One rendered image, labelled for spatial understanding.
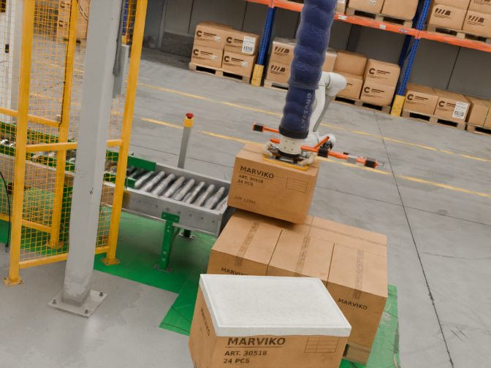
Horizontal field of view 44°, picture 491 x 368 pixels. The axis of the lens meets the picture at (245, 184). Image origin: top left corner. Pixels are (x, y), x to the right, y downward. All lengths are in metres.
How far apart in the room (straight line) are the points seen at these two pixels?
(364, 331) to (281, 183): 1.19
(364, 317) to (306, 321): 1.50
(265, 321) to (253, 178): 2.02
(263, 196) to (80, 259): 1.39
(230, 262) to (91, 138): 1.22
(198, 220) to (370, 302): 1.39
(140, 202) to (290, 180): 1.14
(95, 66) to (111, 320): 1.68
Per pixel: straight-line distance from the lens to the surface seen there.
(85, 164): 3.83
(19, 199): 4.24
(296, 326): 2.65
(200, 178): 5.13
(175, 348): 4.05
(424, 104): 11.97
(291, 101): 4.38
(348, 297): 4.09
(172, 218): 4.60
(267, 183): 4.47
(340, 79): 5.13
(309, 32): 4.27
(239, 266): 4.10
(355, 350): 4.30
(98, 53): 3.63
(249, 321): 2.60
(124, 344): 4.04
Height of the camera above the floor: 2.47
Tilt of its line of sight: 21 degrees down
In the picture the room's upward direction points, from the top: 12 degrees clockwise
